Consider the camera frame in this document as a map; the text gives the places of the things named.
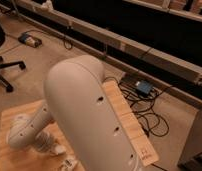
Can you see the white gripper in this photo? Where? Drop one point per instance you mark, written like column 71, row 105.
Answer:
column 43, row 142

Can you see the floor power strip box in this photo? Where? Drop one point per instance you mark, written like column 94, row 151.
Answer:
column 29, row 40

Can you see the small white plastic bottle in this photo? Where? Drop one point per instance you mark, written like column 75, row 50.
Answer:
column 69, row 164

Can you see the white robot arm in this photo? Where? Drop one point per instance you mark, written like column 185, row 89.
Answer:
column 76, row 101

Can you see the black office chair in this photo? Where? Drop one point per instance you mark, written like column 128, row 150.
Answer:
column 21, row 64

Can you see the long white shelf rail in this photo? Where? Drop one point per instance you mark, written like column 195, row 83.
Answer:
column 163, row 45

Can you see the white rectangular sponge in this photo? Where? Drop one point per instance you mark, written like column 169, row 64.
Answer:
column 57, row 149

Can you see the blue power adapter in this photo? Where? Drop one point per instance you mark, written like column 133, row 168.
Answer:
column 144, row 87

